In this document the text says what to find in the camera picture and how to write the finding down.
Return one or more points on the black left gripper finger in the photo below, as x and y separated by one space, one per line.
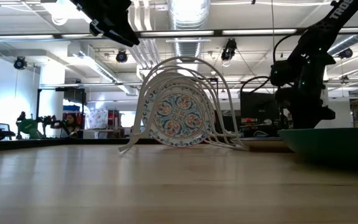
124 34

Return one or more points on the green rimmed white plate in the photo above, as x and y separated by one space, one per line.
331 143

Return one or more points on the floral plate with orange rim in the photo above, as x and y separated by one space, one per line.
179 115

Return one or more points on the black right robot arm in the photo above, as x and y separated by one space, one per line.
322 31

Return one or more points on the black hanging spotlight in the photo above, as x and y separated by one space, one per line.
121 56
346 53
20 63
228 49

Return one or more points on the black computer monitor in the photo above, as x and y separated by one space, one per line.
256 109

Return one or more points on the ceiling light strip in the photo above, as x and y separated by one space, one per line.
259 31
17 37
176 33

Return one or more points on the person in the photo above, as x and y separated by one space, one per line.
71 123

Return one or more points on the silver ventilation duct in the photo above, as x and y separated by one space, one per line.
188 18

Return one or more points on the black frame stand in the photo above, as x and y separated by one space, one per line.
73 95

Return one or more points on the black aluminium table frame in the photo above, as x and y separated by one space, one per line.
42 144

